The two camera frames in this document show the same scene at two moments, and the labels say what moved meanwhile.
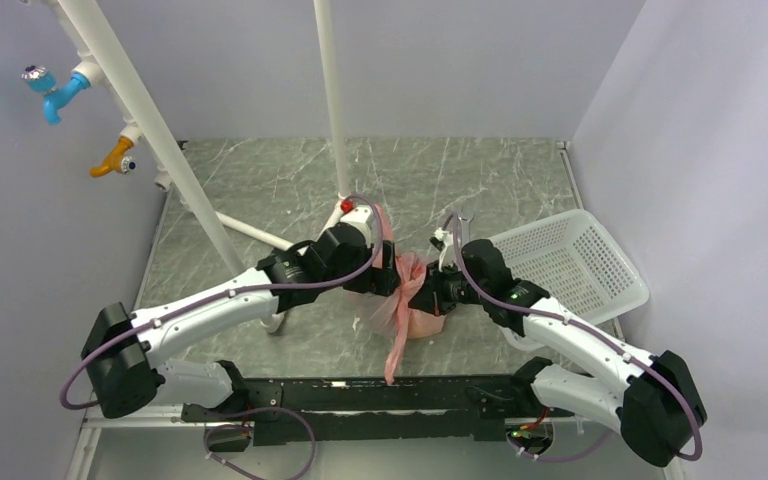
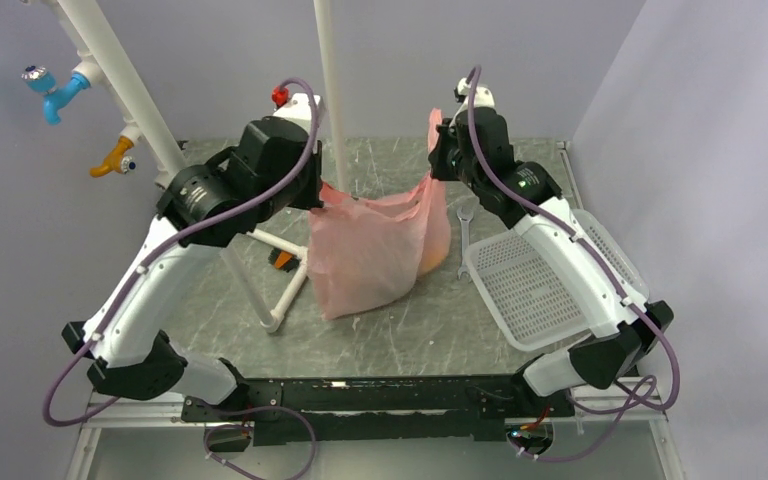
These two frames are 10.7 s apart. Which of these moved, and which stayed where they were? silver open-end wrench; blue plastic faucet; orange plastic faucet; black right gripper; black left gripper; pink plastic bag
Moved: black right gripper; pink plastic bag; black left gripper
Stayed: blue plastic faucet; silver open-end wrench; orange plastic faucet
